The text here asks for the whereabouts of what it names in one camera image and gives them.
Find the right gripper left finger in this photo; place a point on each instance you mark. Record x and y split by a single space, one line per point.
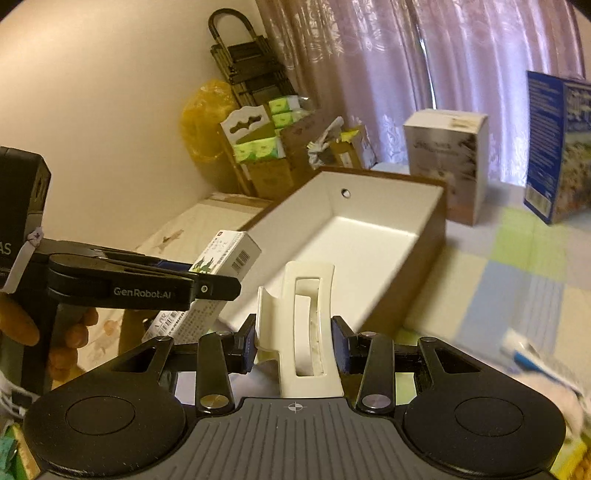
219 355

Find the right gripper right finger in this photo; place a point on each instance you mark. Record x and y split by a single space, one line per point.
366 363

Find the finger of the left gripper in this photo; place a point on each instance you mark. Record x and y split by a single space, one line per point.
95 282
50 247

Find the white plastic hair claw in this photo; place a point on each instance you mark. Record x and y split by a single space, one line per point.
294 329

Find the small white green medicine box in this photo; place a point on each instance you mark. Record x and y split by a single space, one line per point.
229 254

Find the person's left hand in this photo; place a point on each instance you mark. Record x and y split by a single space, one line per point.
63 358

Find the brown white storage box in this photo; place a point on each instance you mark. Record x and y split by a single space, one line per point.
382 232

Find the white blue toothpaste tube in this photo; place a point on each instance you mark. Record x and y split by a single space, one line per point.
519 349

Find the checked blue green bedsheet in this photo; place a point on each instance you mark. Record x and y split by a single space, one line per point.
510 271

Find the yellow plastic bag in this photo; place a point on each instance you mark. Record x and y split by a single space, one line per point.
199 120

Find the rolled cream sock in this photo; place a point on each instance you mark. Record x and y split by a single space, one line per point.
564 398

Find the open brown cardboard box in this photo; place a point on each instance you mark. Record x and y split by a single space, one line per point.
334 143

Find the cardboard box of tissues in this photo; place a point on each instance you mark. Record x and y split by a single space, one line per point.
268 144

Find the yellow snack packet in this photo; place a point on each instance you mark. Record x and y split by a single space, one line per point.
573 461

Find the white humidifier box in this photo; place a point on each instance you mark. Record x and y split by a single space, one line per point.
452 146

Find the blue milk carton box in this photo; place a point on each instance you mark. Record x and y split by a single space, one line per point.
558 175

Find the pink lace curtain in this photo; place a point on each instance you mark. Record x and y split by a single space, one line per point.
378 62

